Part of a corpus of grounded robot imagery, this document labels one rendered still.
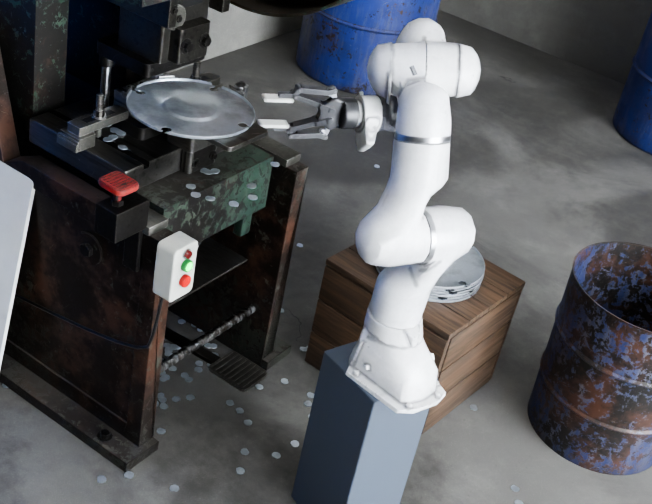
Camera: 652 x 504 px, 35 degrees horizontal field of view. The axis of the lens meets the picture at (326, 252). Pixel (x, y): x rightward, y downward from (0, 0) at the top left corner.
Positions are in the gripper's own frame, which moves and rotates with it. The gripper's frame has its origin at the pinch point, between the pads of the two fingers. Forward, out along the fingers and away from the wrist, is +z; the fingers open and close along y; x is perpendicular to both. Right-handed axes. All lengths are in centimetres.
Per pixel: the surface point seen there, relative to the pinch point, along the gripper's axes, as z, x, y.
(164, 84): 23.4, -12.1, -0.2
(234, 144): 13.0, 16.0, -0.1
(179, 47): 23.9, 1.4, 15.2
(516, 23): -208, -246, -71
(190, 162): 19.7, 6.6, -10.2
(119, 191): 40, 32, -2
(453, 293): -49, 20, -40
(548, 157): -163, -119, -79
